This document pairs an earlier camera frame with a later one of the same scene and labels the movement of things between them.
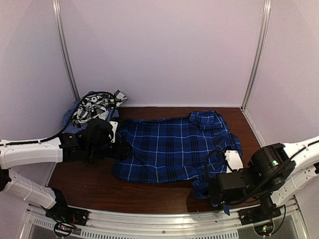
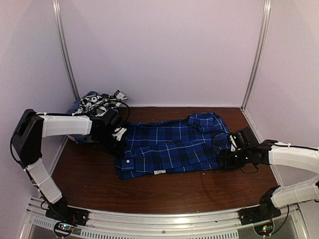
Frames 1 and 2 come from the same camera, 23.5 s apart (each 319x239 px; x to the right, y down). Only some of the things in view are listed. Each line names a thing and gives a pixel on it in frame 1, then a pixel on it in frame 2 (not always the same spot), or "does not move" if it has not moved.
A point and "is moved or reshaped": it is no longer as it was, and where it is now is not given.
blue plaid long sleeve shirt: x=190 y=147 is moved or reshaped
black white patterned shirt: x=97 y=106 does not move
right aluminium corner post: x=259 y=55 does not move
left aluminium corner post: x=56 y=8 does not move
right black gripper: x=218 y=174 -> x=225 y=160
